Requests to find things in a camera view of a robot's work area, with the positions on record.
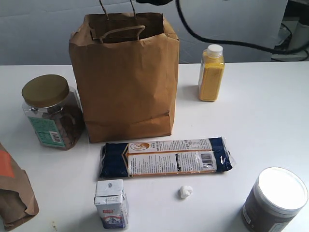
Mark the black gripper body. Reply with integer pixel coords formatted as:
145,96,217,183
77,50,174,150
136,0,172,6

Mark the white candy bottom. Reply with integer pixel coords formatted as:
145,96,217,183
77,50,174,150
178,186,193,200

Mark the brown paper shopping bag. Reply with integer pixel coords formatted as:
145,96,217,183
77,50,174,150
69,12,180,143

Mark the yellow bottle white cap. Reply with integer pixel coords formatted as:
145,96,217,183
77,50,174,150
198,44,225,102

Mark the clear jar gold lid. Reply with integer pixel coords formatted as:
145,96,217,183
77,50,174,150
22,74,85,150

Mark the white device in background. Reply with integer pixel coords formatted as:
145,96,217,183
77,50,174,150
288,17,309,50

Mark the dark blue noodle packet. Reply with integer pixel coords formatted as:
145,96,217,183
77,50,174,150
98,137,234,179

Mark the small white milk carton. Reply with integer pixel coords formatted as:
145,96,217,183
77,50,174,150
94,179,128,229

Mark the grey can silver lid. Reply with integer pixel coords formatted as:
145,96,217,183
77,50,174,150
241,167,309,232

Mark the brown kraft pouch orange label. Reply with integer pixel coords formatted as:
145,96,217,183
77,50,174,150
0,145,39,232

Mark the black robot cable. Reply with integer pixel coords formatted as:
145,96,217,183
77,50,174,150
175,0,309,55

